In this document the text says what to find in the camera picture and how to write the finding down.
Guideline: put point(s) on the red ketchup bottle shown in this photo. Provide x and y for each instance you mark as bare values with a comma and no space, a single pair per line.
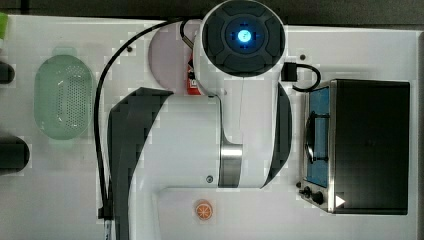
191,85

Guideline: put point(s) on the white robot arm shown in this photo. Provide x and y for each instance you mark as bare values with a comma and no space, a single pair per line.
236,132

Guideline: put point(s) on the grey round plate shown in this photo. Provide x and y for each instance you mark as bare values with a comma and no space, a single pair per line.
169,55

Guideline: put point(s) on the orange slice toy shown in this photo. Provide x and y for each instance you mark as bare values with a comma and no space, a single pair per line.
203,210

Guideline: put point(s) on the black and steel toaster oven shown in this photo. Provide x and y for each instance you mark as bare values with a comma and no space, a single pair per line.
356,147

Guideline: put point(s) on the green perforated colander basket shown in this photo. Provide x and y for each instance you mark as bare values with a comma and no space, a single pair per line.
63,95

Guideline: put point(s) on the small black pot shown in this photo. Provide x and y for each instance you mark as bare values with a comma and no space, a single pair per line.
7,73

